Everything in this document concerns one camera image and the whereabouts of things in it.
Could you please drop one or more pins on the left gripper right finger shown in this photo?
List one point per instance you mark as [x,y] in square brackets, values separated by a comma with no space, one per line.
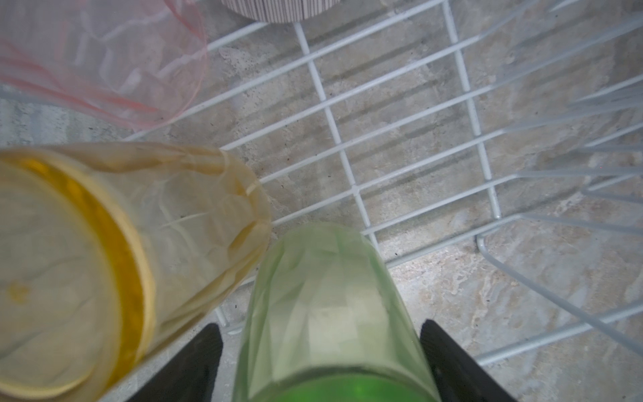
[457,375]

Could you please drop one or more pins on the pink plastic cup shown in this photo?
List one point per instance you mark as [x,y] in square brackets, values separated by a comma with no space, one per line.
[137,64]

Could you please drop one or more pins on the striped ceramic bowl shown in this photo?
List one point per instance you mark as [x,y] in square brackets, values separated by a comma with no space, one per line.
[279,11]

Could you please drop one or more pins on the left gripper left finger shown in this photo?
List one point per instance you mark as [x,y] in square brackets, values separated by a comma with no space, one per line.
[190,375]

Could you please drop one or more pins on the yellow plastic cup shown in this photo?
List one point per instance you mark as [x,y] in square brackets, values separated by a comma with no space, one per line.
[112,250]

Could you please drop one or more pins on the green plastic cup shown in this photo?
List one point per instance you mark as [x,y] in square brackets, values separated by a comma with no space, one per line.
[327,323]

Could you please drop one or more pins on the white wire dish rack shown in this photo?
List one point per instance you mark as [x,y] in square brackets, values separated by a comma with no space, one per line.
[435,126]

